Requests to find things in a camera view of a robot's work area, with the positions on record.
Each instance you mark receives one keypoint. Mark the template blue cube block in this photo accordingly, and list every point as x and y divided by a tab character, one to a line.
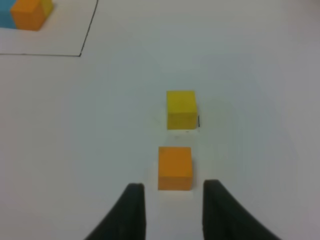
6	19

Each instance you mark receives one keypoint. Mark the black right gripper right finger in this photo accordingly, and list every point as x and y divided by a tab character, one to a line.
224	218

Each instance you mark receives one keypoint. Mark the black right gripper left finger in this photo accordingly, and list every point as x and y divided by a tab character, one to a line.
127	218

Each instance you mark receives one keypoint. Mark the template orange cube block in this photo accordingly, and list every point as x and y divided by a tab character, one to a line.
28	15

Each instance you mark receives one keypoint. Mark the template yellow cube block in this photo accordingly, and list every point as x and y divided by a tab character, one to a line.
47	6

